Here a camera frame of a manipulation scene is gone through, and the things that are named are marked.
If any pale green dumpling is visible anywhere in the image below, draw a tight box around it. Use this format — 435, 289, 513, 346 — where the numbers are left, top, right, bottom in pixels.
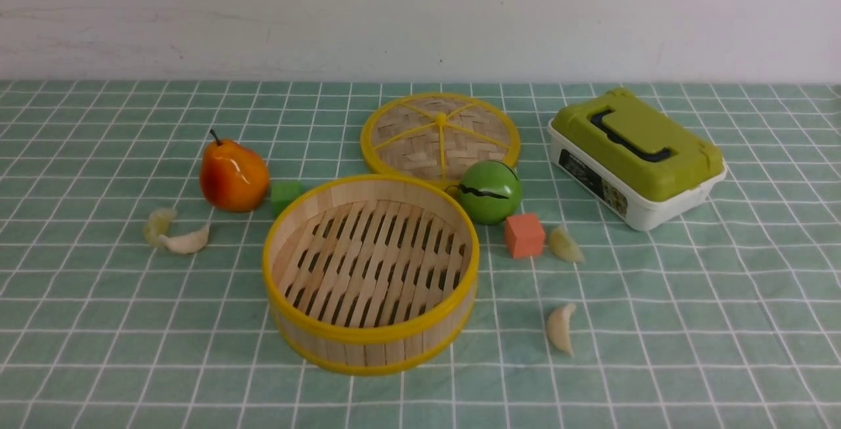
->
143, 208, 177, 248
547, 225, 585, 263

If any white dumpling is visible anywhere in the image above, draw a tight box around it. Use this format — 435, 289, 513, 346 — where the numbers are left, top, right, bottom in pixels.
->
157, 223, 210, 255
545, 303, 577, 357

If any woven bamboo steamer lid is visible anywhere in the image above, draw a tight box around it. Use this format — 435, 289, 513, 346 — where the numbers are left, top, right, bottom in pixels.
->
359, 93, 522, 189

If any bamboo steamer tray yellow rim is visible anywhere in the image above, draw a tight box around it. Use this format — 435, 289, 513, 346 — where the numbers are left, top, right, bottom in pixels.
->
262, 175, 480, 376

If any green round ball toy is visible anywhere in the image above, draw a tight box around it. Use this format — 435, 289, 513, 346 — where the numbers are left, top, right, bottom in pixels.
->
456, 160, 523, 225

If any orange foam cube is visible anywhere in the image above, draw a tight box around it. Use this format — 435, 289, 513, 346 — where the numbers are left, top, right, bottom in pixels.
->
504, 213, 546, 260

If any green foam cube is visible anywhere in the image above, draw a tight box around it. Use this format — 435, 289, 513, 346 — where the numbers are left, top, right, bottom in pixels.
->
269, 180, 306, 217

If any orange red toy pear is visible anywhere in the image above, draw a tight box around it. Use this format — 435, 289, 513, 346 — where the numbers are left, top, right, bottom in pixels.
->
199, 129, 270, 213

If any green lid white storage box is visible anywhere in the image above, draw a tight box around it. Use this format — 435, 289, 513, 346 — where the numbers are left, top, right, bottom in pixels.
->
547, 87, 728, 231

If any green checkered tablecloth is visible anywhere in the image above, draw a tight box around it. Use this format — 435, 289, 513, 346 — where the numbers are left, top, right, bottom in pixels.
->
1, 81, 840, 428

